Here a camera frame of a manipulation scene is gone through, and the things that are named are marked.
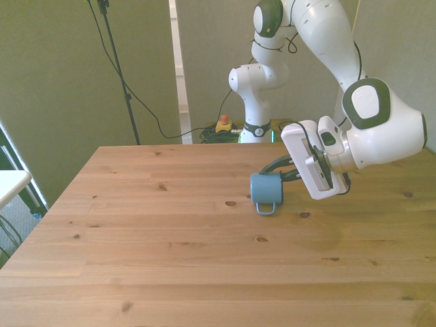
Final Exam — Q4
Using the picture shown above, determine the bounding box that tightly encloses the black hanging cable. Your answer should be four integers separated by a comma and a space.
87, 0, 219, 139

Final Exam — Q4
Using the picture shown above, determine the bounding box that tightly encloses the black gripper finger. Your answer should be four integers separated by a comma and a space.
281, 169, 301, 184
260, 154, 294, 176

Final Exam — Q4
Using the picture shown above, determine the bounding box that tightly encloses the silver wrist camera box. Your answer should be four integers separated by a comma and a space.
305, 144, 335, 191

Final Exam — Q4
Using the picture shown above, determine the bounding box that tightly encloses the blue enamel mug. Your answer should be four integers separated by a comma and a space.
250, 172, 285, 217

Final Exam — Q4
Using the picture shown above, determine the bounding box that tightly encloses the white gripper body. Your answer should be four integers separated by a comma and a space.
280, 119, 345, 201

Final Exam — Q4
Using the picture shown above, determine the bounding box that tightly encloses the green coiled cable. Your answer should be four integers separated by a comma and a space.
198, 123, 241, 144

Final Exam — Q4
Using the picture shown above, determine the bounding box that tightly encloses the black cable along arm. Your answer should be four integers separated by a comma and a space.
251, 20, 369, 130

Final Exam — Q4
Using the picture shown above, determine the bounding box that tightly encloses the yellow emergency stop button box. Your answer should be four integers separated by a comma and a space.
215, 114, 235, 134

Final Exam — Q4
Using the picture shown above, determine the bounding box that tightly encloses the white side table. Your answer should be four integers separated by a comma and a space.
0, 170, 33, 209

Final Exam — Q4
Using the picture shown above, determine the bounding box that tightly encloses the white vertical frame strip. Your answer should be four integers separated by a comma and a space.
168, 0, 192, 144

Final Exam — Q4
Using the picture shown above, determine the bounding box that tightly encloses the black tripod stand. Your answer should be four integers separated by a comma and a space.
96, 0, 142, 146

